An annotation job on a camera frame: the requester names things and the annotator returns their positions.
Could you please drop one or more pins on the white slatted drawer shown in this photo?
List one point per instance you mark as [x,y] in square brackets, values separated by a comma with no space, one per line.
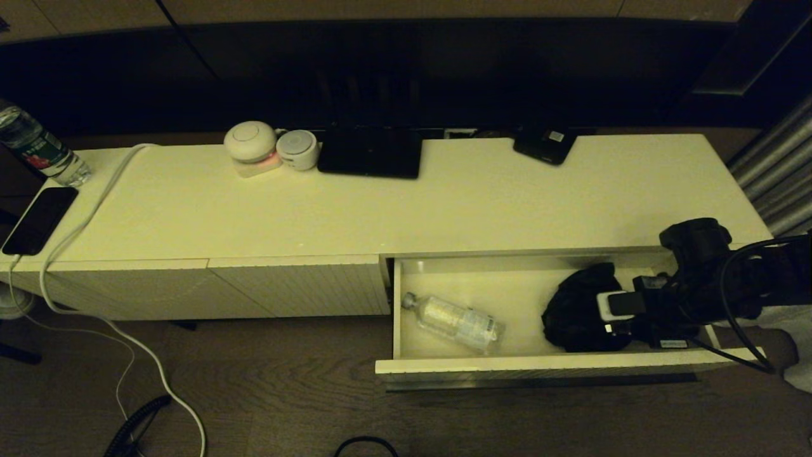
[507,292]

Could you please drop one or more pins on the white sheer curtain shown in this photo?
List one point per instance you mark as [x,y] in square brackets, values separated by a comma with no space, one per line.
[793,343]

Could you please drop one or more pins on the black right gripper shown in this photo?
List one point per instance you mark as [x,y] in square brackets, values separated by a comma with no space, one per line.
[660,317]

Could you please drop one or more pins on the small white round device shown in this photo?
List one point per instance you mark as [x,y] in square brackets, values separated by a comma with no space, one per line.
[297,149]

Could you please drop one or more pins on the grey curtain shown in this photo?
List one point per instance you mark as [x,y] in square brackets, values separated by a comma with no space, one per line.
[780,184]

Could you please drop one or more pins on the water bottle green red label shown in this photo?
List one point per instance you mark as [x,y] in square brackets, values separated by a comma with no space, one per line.
[38,149]

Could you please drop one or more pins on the large white round device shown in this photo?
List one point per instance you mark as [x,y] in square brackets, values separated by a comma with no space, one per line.
[250,141]

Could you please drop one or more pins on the white wall socket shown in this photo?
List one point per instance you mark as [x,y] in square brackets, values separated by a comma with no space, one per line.
[460,134]

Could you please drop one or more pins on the black flat box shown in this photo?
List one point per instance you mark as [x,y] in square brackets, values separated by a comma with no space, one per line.
[368,155]

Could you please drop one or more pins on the large black television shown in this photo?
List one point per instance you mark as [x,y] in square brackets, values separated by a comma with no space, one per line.
[444,70]

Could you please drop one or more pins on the black smartphone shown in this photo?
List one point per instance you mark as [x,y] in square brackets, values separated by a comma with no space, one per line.
[41,219]

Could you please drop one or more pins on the white round floor object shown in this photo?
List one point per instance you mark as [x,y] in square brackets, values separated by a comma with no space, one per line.
[9,304]

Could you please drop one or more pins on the small black labelled device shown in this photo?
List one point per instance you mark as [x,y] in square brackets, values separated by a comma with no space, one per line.
[542,149]

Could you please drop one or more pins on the black floor foot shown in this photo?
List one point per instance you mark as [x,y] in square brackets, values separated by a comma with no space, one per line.
[19,354]

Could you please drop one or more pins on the black cloth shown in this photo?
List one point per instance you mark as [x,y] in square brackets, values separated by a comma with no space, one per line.
[571,317]

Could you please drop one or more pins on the clear plastic water bottle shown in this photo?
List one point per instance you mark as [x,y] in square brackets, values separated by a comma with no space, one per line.
[460,324]

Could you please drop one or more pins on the long white tv cabinet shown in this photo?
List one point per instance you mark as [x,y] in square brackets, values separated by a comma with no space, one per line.
[254,209]

